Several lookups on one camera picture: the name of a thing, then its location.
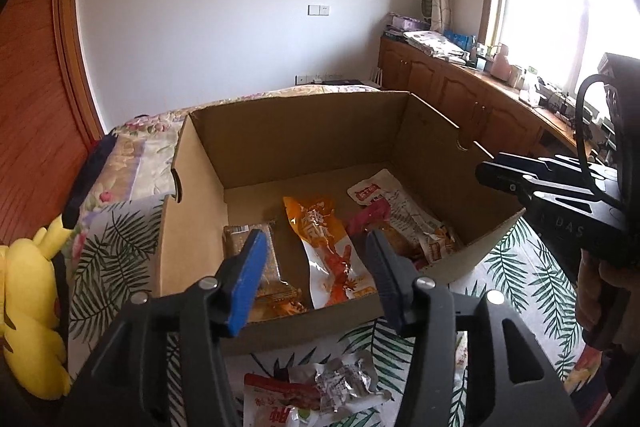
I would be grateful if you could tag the small round desk fan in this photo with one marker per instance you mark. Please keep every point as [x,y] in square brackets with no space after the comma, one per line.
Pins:
[426,9]

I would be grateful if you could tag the brown cardboard box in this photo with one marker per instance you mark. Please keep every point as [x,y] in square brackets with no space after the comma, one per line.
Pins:
[300,147]

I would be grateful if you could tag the purple tissue box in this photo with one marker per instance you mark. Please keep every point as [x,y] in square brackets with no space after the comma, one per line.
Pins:
[407,23]

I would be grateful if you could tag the wooden wardrobe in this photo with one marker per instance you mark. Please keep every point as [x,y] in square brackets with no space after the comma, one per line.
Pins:
[35,82]

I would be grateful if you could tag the brown cake packet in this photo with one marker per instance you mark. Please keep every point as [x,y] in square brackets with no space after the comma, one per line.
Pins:
[272,267]

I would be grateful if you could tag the orange white snack packet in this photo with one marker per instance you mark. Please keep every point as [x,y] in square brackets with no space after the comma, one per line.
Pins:
[325,247]

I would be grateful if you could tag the wooden cabinet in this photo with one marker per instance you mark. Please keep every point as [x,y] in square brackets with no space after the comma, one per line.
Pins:
[475,107]

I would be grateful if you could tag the leaf printed bed sheet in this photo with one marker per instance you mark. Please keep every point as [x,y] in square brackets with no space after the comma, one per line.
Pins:
[115,257]

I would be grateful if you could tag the yellow plush toy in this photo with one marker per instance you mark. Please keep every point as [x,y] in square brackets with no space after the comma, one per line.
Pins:
[30,307]

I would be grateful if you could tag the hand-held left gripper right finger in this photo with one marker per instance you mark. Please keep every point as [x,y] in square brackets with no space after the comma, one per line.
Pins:
[390,282]

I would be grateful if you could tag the pink snack packet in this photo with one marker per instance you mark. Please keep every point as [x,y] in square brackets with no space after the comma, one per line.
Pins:
[372,219]

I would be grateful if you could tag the blue boxes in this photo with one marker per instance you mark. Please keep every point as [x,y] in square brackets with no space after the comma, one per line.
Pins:
[460,40]

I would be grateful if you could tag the folded printed cloth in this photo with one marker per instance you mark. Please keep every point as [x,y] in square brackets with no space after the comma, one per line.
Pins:
[435,43]

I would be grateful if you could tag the window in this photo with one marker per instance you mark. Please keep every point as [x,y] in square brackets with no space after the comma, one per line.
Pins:
[550,7]

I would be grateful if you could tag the white wall switch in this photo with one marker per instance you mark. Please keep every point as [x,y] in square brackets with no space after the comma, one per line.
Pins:
[318,10]

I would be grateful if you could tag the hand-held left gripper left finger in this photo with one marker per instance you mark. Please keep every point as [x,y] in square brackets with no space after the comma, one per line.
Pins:
[247,282]

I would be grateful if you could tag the white packet with red label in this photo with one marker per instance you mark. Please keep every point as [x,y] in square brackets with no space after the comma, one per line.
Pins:
[405,207]

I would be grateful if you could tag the dark blue cloth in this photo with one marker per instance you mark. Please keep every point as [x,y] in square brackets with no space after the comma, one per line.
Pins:
[87,182]

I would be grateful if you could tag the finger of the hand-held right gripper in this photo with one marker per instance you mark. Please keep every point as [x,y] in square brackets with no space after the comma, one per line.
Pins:
[500,179]
[540,164]

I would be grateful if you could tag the person's right hand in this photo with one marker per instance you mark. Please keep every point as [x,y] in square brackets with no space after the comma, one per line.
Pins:
[597,297]

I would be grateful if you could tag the pink kettle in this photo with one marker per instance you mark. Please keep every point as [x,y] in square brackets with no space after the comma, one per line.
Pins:
[502,62]

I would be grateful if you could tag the small silver snack packet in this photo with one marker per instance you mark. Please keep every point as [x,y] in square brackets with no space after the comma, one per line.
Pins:
[345,382]

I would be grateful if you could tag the wall power sockets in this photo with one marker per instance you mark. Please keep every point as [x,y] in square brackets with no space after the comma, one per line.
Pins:
[320,79]

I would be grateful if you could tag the red white snack packet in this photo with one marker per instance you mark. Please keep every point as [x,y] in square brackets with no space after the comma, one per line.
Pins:
[272,399]

